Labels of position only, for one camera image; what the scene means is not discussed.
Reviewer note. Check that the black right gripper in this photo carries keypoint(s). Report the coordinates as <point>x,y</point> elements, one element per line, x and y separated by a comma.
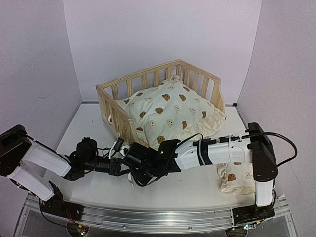
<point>144,179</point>

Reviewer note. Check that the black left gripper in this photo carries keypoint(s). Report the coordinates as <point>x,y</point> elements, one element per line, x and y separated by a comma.
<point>114,164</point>

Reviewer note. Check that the wooden pet bed frame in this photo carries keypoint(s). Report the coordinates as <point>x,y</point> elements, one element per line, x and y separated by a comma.
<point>192,76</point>

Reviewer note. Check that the bear print cream cushion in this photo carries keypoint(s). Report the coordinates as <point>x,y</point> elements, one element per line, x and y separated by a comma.
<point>171,111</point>

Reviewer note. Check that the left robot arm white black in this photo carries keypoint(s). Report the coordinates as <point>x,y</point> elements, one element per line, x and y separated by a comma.
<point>18,150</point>

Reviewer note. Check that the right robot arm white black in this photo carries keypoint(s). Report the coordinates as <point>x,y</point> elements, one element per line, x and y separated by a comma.
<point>254,147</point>

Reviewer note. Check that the small bear print pillow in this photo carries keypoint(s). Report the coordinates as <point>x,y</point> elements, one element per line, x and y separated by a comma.
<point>236,178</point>

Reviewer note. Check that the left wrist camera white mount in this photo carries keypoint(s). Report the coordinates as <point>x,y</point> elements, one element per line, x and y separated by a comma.
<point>116,147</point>

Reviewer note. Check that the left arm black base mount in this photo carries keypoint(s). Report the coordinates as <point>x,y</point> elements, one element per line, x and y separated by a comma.
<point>58,207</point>

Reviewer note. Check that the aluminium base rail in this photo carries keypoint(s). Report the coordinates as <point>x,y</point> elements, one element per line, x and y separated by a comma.
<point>158,209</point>

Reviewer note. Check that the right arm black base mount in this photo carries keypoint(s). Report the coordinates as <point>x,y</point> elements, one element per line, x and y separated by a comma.
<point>251,214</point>

